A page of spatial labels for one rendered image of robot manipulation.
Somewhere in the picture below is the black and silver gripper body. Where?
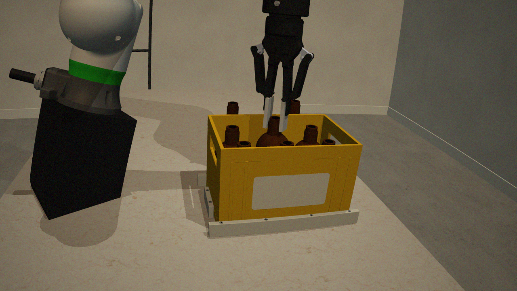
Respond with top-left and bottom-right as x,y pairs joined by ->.
262,16 -> 304,62

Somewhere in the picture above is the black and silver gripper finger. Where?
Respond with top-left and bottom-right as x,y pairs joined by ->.
250,43 -> 280,129
279,46 -> 314,132

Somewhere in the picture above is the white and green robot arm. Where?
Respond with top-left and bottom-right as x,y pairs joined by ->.
9,0 -> 310,115

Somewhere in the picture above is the yellow bottle crate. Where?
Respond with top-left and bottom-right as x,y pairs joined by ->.
206,114 -> 363,221

